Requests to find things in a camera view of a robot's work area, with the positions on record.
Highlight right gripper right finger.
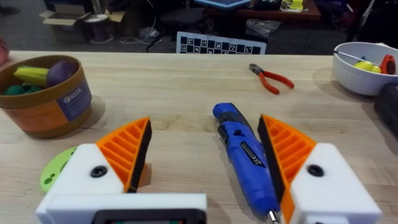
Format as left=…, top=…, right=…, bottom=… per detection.
left=257, top=114, right=383, bottom=224

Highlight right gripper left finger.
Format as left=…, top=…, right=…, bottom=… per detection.
left=35, top=116, right=153, bottom=215

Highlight blue electric screwdriver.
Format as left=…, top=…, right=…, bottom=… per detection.
left=212, top=102, right=282, bottom=224

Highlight green disc with holes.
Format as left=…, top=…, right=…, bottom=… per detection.
left=39, top=146, right=78, bottom=194

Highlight brown tub with toys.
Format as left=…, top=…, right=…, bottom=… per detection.
left=0, top=55, right=93, bottom=139

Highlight black case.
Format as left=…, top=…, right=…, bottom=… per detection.
left=374, top=83, right=398, bottom=138

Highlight white bowl with small items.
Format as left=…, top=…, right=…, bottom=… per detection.
left=332, top=41, right=398, bottom=96

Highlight purple thread spool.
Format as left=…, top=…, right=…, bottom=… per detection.
left=83, top=13, right=114, bottom=45

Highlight open cardboard box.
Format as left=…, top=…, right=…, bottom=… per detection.
left=39, top=3, right=91, bottom=44

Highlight black and white checker board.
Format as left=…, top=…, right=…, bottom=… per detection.
left=175, top=30, right=267, bottom=55

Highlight clear plastic bag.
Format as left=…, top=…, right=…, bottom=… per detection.
left=245, top=18, right=282, bottom=39

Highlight brown wooden table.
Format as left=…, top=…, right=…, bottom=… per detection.
left=205, top=0, right=322, bottom=22

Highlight yellow-green toy block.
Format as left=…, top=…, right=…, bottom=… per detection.
left=280, top=0, right=304, bottom=13

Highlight blue tray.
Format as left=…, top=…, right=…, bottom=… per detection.
left=193, top=0, right=252, bottom=11

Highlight red-handled pliers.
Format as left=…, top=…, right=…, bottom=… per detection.
left=248, top=63, right=295, bottom=96

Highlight white cable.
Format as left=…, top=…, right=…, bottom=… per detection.
left=119, top=0, right=163, bottom=45

